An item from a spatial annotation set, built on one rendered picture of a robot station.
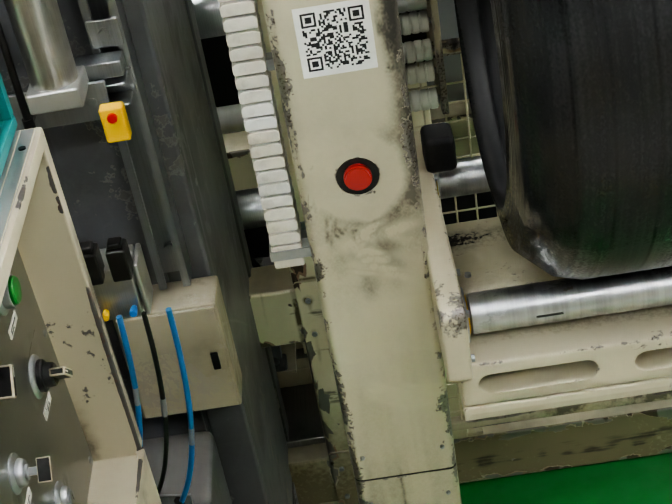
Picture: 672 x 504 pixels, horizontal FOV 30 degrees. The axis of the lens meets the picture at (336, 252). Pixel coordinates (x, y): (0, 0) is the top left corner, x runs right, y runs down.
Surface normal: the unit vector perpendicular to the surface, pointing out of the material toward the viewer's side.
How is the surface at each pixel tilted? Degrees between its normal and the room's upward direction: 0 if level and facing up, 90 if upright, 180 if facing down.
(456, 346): 90
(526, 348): 0
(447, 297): 0
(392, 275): 90
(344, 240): 90
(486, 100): 39
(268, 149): 90
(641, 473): 0
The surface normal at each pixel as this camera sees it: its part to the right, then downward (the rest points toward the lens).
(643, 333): -0.15, -0.81
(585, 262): -0.14, 0.93
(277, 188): 0.06, 0.56
